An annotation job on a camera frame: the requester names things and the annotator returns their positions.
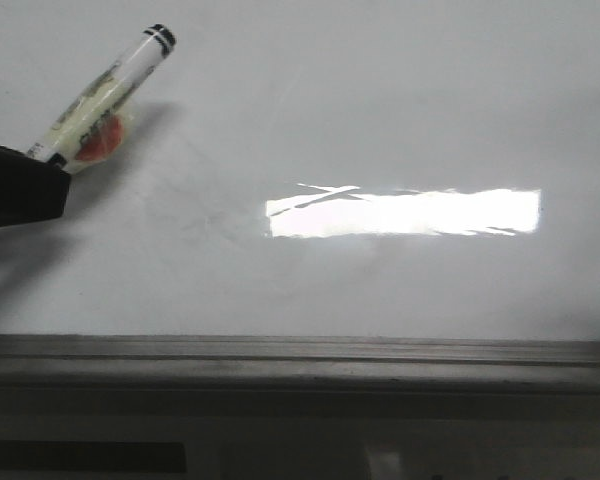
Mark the white black whiteboard marker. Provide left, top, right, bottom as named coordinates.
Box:
left=26, top=24, right=176, bottom=174

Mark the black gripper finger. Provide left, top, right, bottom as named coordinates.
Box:
left=0, top=145, right=71, bottom=227

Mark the black label strip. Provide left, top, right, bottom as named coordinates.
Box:
left=0, top=440, right=187, bottom=474

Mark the white whiteboard with metal frame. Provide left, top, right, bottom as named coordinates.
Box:
left=0, top=1, right=600, bottom=419

